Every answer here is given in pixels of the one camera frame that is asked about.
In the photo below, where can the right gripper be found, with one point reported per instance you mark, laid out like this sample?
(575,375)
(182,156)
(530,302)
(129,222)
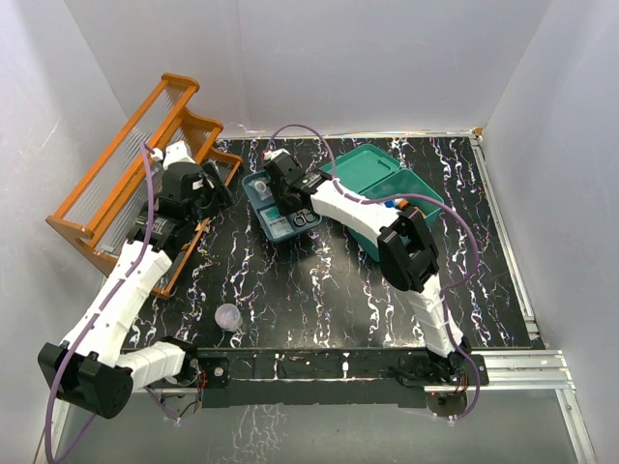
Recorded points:
(288,210)

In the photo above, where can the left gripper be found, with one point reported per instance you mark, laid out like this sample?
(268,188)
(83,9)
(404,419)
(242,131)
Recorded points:
(219,194)

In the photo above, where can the black handled scissors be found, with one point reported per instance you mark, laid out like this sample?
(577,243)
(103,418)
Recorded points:
(304,218)

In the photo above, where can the small clear bag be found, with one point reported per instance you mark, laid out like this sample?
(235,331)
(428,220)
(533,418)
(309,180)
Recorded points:
(261,189)

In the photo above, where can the blue divided tray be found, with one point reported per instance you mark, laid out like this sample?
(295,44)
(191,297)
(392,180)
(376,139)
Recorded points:
(258,205)

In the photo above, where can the green medicine box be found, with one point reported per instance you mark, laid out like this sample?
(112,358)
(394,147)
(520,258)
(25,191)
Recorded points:
(366,177)

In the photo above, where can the white blue tube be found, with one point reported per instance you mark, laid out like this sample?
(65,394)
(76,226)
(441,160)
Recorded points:
(392,203)

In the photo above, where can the teal white wipe packet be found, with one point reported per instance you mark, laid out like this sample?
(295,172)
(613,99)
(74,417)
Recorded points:
(277,225)

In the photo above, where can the brown medicine bottle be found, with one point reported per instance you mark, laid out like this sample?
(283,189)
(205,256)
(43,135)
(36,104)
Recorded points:
(404,205)

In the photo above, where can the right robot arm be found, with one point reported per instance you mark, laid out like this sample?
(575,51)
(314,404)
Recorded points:
(407,253)

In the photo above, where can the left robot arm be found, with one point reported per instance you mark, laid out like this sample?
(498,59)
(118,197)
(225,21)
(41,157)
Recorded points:
(88,367)

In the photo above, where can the orange wooden shelf rack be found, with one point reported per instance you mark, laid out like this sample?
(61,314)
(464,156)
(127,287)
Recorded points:
(100,210)

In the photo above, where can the clear plastic cup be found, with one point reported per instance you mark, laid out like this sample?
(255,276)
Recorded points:
(229,318)

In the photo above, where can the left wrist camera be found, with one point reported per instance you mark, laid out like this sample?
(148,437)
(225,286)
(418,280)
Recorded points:
(174,153)

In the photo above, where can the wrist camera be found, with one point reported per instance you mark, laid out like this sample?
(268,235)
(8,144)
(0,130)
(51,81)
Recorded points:
(272,154)
(174,153)

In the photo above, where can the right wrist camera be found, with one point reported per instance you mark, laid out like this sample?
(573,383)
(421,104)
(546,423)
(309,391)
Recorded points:
(272,154)

